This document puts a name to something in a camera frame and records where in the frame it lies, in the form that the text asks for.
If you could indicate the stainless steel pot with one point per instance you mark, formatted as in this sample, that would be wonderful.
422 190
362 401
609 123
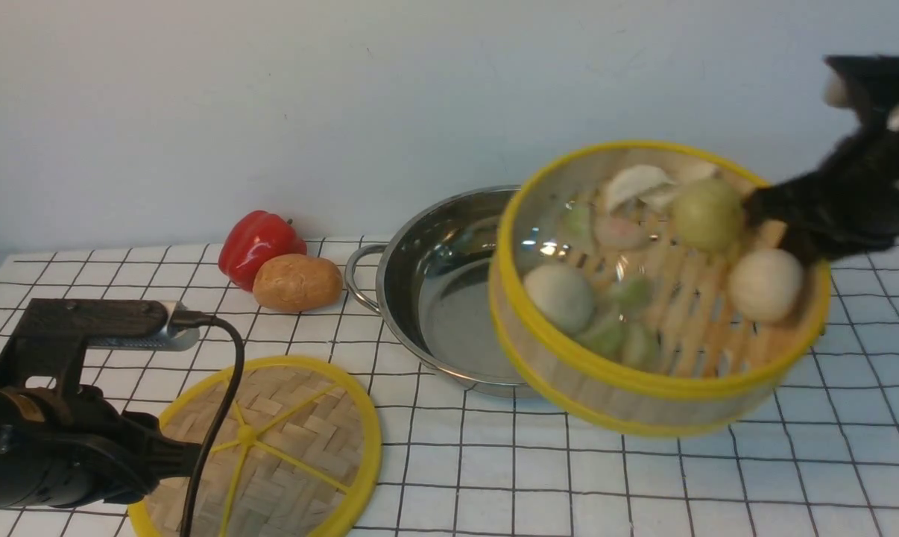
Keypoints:
430 286

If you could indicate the brown potato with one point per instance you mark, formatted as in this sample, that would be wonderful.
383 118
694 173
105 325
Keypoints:
294 283

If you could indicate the green dumpling front left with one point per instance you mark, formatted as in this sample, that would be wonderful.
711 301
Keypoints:
605 336

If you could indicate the white round bun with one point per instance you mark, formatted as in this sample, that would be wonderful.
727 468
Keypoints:
562 295
764 285

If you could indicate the white round bun right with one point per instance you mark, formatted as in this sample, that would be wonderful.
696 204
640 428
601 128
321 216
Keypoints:
764 285

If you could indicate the pink dumpling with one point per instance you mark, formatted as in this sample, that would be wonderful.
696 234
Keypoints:
612 232

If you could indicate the green dumpling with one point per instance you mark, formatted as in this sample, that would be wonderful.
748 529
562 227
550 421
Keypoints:
576 226
631 295
641 348
605 336

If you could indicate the green round bun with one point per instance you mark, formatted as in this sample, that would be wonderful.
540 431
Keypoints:
708 215

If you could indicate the green dumpling middle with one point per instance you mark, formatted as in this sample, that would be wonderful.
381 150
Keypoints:
631 295

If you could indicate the yellow bamboo steamer basket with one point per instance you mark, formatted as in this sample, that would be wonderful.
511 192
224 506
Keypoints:
715 365

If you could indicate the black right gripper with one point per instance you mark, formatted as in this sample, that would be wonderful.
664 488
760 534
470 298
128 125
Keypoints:
849 204

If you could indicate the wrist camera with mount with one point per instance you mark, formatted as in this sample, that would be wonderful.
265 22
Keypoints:
52 337

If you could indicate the white round bun left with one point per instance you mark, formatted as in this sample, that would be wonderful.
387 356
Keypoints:
562 295

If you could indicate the white folded dumpling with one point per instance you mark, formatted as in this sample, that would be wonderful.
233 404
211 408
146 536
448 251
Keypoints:
633 182

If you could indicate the red bell pepper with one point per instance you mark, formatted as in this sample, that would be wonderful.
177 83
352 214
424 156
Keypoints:
259 237

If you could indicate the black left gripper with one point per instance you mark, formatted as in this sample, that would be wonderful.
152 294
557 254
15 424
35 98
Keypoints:
81 451

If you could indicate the green dumpling back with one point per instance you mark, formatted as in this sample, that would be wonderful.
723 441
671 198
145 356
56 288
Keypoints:
576 226

